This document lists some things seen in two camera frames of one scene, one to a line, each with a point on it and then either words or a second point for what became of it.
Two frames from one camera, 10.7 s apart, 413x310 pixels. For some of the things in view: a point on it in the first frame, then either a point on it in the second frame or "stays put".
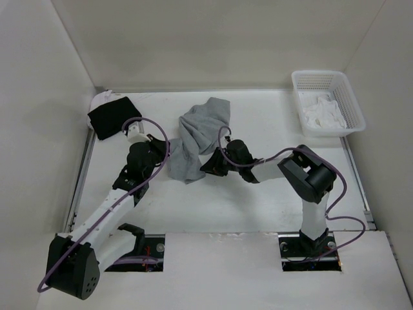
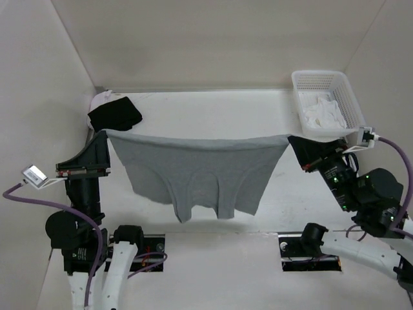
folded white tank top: [100, 99] stays put
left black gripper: [161, 146] -> [96, 153]
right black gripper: [213, 166] -> [312, 154]
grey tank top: [199, 126] -> [230, 174]
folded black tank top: [110, 119] stays put
